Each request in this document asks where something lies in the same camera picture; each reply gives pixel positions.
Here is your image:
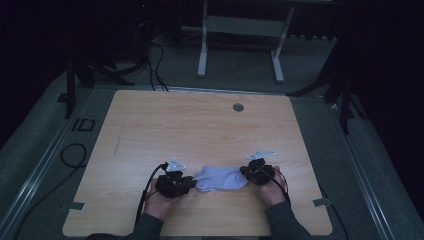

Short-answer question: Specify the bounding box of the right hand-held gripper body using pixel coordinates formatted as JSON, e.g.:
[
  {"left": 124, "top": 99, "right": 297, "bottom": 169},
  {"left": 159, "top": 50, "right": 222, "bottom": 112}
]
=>
[{"left": 245, "top": 150, "right": 278, "bottom": 187}]

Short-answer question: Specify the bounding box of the person's right hand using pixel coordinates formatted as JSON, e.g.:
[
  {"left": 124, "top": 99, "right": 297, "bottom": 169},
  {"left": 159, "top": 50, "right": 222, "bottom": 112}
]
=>
[{"left": 257, "top": 165, "right": 290, "bottom": 207}]

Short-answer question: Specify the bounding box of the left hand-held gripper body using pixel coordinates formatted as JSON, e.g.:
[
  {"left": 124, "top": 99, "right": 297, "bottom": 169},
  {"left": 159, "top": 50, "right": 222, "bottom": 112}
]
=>
[{"left": 155, "top": 156, "right": 188, "bottom": 199}]

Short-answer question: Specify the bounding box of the person's left hand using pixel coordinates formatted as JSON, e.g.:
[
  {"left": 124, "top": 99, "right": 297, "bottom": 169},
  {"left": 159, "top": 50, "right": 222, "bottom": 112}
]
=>
[{"left": 142, "top": 179, "right": 182, "bottom": 222}]

